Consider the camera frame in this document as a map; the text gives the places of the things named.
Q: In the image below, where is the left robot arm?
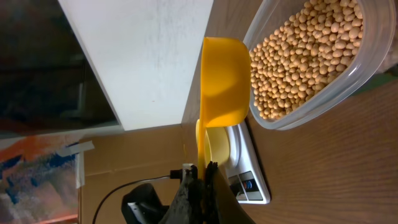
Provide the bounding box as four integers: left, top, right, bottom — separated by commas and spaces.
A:
121, 183, 169, 224

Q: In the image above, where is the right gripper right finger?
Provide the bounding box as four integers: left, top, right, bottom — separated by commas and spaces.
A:
204, 161, 255, 224

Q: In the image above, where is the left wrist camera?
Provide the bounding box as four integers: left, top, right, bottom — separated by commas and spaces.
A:
182, 163, 194, 181

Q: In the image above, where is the dark monitor screen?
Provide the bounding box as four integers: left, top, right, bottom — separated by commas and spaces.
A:
1, 0, 118, 139

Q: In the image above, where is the left black cable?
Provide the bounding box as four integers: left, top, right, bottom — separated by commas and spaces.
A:
91, 169, 184, 224

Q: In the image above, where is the clear plastic container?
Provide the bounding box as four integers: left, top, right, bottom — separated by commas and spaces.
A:
243, 0, 397, 131

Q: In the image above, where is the white digital kitchen scale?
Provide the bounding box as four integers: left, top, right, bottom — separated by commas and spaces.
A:
225, 122, 271, 204

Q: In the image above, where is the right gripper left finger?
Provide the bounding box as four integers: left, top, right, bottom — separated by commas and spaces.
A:
160, 165, 205, 224

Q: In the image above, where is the pale yellow bowl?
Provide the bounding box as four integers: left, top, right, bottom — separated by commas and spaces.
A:
205, 127, 230, 165

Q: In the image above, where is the cardboard box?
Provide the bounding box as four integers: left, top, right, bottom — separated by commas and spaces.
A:
79, 124, 190, 223

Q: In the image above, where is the soybeans pile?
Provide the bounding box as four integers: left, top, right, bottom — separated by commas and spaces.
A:
249, 0, 364, 120

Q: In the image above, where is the white board panel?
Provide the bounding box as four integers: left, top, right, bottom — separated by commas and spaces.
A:
60, 0, 213, 131

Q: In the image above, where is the yellow measuring scoop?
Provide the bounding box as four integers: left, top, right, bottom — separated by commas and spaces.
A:
198, 37, 251, 179

